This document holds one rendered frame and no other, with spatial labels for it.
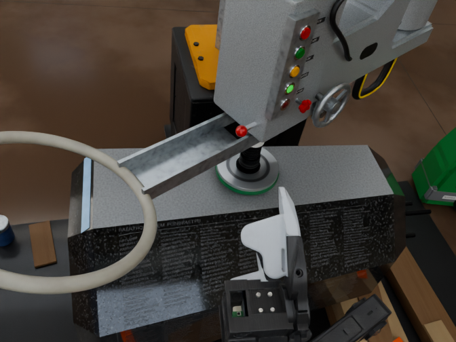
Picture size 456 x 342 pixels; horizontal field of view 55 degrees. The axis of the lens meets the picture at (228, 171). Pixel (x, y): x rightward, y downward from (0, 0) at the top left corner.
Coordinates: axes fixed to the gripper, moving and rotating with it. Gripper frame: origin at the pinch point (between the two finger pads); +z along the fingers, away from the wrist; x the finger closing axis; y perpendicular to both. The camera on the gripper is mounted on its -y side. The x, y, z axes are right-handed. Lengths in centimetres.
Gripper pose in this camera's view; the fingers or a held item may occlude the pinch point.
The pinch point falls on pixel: (274, 221)
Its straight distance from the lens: 53.4
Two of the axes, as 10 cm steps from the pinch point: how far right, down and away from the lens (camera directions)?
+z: -1.0, -7.9, 6.0
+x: -1.0, 6.1, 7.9
